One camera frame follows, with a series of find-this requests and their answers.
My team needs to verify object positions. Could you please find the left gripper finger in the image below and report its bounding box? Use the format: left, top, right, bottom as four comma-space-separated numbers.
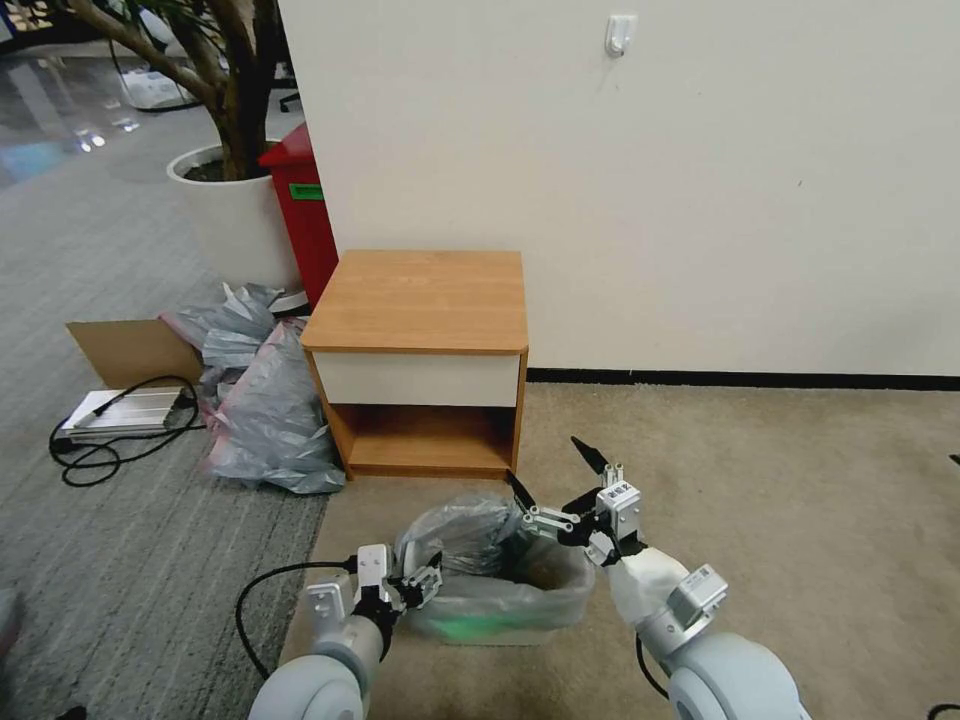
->
395, 549, 445, 594
401, 575, 445, 613

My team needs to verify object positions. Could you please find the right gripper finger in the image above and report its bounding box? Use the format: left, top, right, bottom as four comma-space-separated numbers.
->
570, 436, 629, 490
505, 470, 585, 543

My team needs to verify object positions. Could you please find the grey plastic garbage bag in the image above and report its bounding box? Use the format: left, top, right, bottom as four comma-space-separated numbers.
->
394, 490, 531, 583

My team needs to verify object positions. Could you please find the pale green trash can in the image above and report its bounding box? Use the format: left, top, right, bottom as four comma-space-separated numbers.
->
410, 592, 564, 649

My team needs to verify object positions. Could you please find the large grey pink-edged bag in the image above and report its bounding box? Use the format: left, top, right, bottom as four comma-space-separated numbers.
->
196, 317, 348, 497

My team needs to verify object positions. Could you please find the crumpled grey plastic bag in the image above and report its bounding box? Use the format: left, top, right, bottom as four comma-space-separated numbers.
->
159, 280, 288, 370

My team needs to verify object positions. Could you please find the clear plastic bin liner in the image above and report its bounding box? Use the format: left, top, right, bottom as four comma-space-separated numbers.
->
404, 551, 598, 640

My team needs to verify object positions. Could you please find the beige floor rug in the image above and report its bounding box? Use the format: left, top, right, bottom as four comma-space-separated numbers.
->
275, 373, 960, 720

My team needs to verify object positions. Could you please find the black baseboard strip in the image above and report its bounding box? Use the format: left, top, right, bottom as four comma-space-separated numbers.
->
524, 366, 960, 390

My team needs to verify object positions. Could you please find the white nightstand drawer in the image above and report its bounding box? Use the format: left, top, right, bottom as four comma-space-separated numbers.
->
313, 350, 522, 409

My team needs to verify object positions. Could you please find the wooden nightstand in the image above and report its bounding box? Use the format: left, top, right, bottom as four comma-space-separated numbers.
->
301, 249, 531, 482

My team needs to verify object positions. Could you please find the flat silver metal box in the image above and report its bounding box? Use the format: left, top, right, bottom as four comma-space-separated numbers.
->
59, 385, 190, 437

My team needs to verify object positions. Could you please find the brown cardboard sheet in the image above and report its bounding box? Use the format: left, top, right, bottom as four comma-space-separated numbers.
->
65, 317, 205, 393

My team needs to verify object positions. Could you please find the red bin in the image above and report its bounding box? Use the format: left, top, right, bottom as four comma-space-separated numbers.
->
257, 122, 340, 303

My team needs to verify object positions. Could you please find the white round planter pot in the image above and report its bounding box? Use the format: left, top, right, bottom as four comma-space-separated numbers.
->
165, 141, 310, 314

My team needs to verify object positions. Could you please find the black office chair base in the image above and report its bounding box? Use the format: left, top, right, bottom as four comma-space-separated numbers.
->
275, 62, 303, 115

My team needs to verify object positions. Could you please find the brown tree trunk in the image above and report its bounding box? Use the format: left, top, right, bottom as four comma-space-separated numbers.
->
65, 0, 280, 183

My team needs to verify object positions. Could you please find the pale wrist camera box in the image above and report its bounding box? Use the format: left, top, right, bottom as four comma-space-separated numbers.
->
356, 545, 393, 603
596, 482, 644, 543

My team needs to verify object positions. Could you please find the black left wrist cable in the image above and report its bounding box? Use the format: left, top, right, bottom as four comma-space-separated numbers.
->
234, 556, 357, 681

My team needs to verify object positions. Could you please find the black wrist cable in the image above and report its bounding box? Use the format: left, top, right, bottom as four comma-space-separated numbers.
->
634, 634, 674, 700
234, 556, 357, 681

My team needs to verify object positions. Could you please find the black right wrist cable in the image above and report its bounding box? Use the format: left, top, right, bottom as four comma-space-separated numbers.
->
634, 634, 674, 700

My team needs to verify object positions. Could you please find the black power cable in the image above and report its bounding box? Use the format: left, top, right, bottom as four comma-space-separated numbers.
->
47, 374, 208, 488

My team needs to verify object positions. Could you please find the white wall hook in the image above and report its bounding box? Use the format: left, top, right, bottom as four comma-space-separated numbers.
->
602, 14, 640, 59

